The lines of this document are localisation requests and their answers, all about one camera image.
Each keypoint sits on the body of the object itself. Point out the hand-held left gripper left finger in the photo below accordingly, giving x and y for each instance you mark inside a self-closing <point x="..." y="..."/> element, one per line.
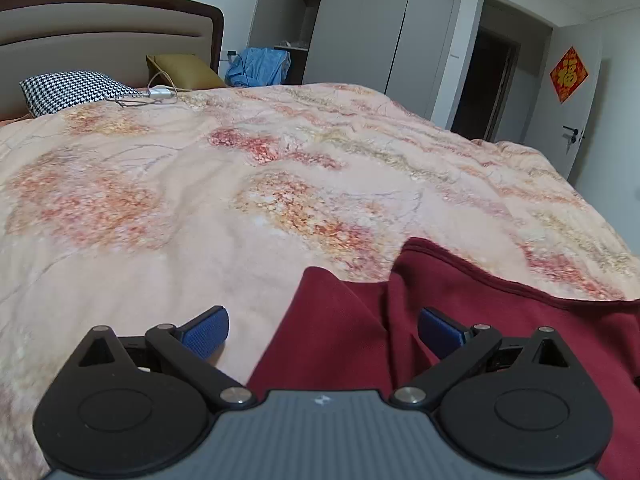
<point x="207" y="332"/>

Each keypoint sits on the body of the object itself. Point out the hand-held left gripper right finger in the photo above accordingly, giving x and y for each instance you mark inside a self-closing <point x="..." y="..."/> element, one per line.
<point x="440" y="332"/>

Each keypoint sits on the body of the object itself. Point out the maroon long-sleeve sweater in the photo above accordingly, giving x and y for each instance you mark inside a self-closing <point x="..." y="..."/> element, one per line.
<point x="350" y="320"/>

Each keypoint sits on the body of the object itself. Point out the floral pink quilt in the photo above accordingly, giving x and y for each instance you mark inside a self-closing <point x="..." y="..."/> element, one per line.
<point x="200" y="185"/>

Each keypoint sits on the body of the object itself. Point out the white room door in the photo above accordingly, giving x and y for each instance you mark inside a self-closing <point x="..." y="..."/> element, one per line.
<point x="545" y="120"/>

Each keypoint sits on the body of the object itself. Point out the olive green pillow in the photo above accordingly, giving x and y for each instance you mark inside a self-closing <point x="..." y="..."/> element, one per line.
<point x="185" y="72"/>

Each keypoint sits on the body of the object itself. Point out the blue garment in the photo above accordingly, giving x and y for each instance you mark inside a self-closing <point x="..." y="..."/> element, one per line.
<point x="255" y="67"/>

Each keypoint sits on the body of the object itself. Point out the houndstooth pillow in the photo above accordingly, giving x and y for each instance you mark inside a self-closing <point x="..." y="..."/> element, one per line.
<point x="70" y="90"/>

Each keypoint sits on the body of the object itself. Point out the orange bedsheet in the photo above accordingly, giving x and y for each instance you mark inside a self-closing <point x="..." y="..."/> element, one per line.
<point x="12" y="121"/>

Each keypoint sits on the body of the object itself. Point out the red diamond door decoration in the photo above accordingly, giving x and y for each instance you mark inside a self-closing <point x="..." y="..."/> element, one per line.
<point x="569" y="75"/>

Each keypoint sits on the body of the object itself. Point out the grey wardrobe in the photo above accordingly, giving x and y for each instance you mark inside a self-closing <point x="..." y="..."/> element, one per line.
<point x="360" y="35"/>

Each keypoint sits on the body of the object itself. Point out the wooden upholstered headboard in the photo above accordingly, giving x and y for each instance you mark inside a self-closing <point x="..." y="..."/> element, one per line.
<point x="100" y="35"/>

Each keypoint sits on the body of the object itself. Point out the grey door frame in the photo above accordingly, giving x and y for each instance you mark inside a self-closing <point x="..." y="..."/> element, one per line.
<point x="472" y="35"/>

